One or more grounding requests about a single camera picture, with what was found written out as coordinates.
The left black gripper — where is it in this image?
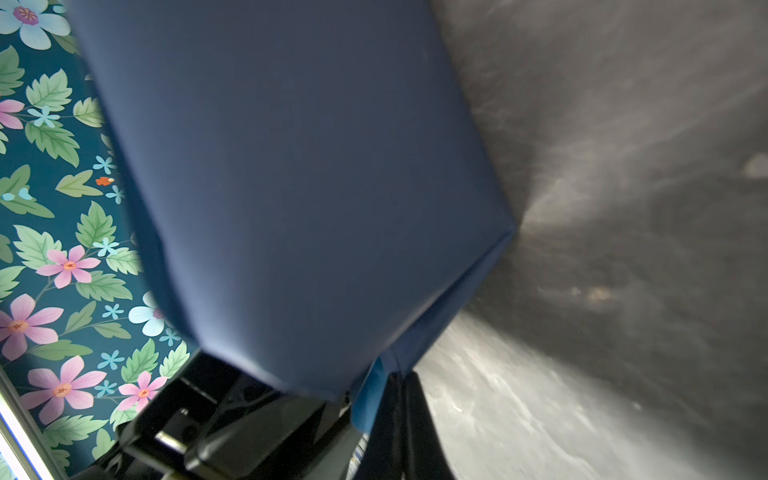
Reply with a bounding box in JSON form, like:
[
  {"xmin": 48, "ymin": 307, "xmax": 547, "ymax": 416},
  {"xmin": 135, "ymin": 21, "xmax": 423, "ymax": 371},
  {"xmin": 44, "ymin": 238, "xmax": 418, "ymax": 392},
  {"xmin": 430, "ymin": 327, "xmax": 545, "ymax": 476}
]
[{"xmin": 78, "ymin": 353, "xmax": 362, "ymax": 479}]

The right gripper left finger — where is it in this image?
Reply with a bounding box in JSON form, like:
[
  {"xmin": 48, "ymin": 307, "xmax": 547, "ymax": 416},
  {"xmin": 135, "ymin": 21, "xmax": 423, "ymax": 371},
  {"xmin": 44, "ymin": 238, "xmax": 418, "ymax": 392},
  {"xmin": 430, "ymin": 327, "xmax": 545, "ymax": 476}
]
[{"xmin": 354, "ymin": 374, "xmax": 403, "ymax": 480}]

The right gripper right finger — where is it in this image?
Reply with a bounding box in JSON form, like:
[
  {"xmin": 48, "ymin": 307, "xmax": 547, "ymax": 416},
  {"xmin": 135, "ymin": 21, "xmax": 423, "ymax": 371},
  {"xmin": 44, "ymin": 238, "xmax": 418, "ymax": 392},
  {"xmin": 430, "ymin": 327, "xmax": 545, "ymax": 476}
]
[{"xmin": 402, "ymin": 372, "xmax": 455, "ymax": 480}]

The light blue wrapping paper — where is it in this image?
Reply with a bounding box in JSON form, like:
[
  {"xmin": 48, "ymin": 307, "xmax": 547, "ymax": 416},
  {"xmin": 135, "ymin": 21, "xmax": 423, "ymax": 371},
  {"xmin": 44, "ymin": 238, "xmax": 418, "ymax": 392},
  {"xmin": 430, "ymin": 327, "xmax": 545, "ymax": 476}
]
[{"xmin": 66, "ymin": 1, "xmax": 514, "ymax": 400}]

